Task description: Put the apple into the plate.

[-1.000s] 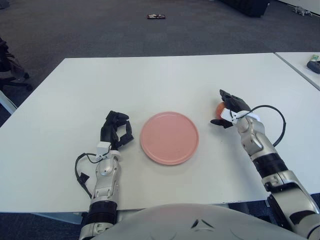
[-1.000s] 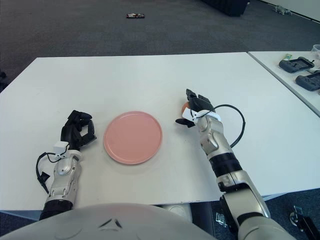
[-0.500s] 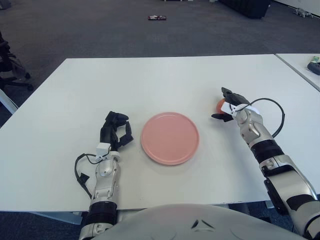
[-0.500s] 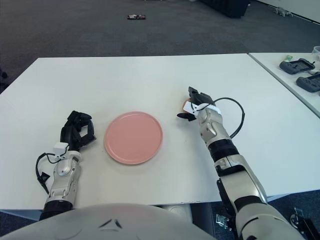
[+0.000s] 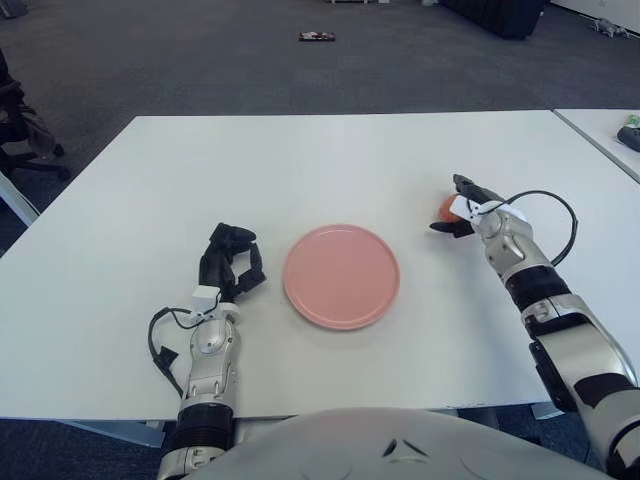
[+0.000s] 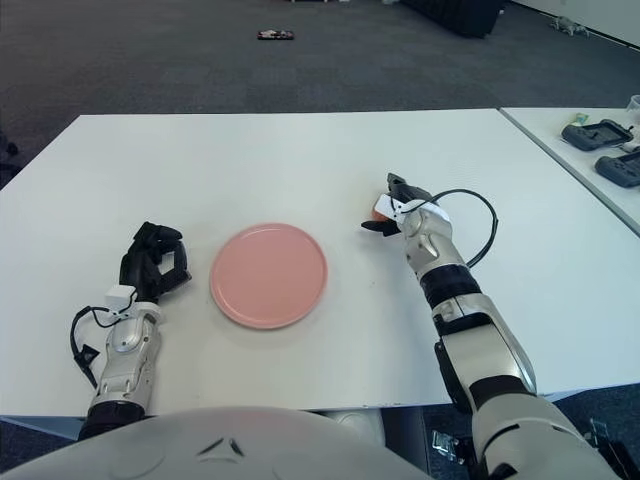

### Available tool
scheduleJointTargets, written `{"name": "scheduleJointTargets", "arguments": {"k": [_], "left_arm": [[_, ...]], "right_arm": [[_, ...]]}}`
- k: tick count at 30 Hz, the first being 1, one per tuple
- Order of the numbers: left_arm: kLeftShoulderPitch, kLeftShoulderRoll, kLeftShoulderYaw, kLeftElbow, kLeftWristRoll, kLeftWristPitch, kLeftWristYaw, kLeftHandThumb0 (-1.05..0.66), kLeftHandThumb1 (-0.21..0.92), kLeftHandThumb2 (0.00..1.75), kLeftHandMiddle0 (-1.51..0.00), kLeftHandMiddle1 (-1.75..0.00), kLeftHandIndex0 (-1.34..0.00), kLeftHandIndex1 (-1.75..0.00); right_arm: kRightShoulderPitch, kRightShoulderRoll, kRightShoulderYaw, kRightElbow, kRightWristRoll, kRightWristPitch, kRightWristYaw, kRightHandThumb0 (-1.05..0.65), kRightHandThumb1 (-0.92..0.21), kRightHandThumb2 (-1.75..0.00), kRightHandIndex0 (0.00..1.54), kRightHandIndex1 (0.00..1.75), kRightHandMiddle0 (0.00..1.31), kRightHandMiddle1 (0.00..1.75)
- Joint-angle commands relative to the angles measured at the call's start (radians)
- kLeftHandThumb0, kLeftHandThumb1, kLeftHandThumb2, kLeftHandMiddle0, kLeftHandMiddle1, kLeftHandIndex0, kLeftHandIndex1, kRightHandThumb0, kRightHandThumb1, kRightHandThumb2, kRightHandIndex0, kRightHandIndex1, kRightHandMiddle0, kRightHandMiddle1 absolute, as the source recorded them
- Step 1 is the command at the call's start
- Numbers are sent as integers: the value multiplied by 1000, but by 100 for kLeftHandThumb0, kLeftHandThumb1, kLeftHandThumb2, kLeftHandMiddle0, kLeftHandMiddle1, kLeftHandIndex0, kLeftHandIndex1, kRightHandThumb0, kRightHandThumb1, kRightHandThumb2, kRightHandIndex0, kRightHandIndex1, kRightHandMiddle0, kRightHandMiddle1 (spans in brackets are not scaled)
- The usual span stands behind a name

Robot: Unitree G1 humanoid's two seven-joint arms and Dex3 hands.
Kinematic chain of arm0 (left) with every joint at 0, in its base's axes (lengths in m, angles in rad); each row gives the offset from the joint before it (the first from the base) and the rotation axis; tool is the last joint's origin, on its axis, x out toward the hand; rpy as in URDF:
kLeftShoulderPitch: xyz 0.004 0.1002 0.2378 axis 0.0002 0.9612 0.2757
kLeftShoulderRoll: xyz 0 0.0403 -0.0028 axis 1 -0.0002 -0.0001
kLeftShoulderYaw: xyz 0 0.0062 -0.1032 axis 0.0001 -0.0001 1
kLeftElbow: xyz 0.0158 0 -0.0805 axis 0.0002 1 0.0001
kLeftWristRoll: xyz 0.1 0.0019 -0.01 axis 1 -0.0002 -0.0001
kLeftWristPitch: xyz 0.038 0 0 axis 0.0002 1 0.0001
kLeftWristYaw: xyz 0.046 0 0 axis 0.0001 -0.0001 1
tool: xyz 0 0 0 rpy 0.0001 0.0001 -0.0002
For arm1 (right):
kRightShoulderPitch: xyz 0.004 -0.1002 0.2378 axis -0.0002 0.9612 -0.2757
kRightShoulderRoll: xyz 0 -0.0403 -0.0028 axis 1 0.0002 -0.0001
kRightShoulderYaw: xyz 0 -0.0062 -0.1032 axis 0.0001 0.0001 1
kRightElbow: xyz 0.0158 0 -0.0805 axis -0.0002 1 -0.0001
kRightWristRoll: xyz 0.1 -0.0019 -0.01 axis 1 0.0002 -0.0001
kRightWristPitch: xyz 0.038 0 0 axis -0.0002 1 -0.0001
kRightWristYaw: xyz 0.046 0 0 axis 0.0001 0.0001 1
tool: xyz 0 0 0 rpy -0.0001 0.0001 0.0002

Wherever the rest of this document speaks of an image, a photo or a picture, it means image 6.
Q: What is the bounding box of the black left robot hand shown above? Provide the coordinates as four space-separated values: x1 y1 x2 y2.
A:
118 221 193 304

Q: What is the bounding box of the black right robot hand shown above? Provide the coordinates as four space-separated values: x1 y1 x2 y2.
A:
360 172 434 237

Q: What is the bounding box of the pink round plate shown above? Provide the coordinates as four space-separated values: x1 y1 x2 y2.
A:
209 222 330 331

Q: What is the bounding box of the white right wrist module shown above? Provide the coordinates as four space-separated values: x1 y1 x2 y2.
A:
374 193 416 222

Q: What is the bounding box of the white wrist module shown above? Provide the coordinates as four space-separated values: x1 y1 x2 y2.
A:
374 193 416 222
105 284 136 315

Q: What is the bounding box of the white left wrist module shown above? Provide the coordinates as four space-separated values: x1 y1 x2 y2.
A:
105 284 136 315

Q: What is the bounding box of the black furniture block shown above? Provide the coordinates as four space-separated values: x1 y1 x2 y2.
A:
402 0 503 39

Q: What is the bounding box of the grey robot torso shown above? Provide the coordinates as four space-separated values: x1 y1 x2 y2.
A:
0 405 431 480

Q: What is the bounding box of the grey handheld controller with screen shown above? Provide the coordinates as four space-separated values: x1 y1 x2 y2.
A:
560 118 635 151

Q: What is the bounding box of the grey quadruped robot toy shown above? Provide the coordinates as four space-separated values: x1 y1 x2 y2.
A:
549 14 591 35

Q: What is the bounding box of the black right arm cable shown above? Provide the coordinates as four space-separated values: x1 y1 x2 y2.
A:
429 188 500 266

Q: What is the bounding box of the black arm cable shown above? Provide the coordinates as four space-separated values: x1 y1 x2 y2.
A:
69 305 121 389
429 188 500 266

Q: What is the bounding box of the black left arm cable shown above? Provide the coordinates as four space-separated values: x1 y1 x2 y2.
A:
69 305 121 389

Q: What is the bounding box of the black metal stand bracket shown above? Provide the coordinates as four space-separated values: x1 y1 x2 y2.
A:
589 419 615 451

